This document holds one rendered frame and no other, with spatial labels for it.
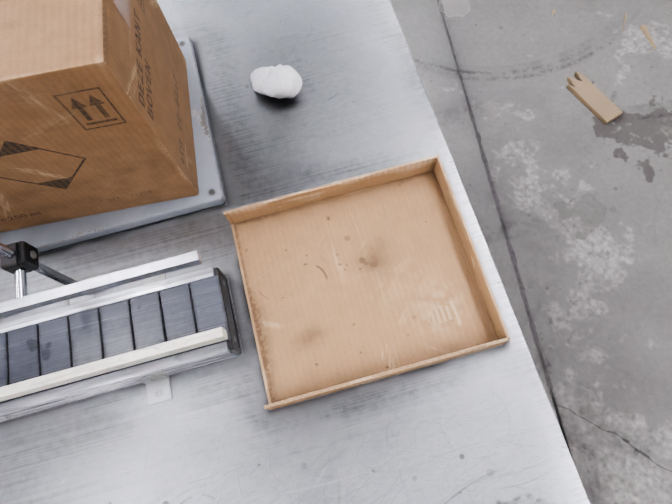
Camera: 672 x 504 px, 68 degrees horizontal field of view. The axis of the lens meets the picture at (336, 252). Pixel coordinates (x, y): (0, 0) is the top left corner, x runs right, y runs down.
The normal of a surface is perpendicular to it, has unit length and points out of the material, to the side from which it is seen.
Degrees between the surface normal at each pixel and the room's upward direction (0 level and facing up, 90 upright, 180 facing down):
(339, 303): 0
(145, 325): 0
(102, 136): 90
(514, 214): 0
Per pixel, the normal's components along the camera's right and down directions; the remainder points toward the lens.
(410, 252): -0.06, -0.33
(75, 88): 0.18, 0.92
